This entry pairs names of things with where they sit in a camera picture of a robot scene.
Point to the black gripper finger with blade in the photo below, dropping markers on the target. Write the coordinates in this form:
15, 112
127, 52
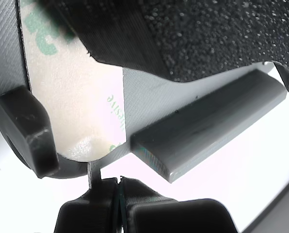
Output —
86, 213

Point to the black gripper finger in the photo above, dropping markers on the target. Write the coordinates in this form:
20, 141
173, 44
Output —
171, 216

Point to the wide black textured gripper finger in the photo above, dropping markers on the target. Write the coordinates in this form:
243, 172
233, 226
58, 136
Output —
195, 36

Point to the small white adhesive piece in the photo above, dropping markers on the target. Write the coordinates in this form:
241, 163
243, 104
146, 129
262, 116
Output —
74, 97

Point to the grey fixture plate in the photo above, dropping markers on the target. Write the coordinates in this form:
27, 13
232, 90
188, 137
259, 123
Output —
147, 97

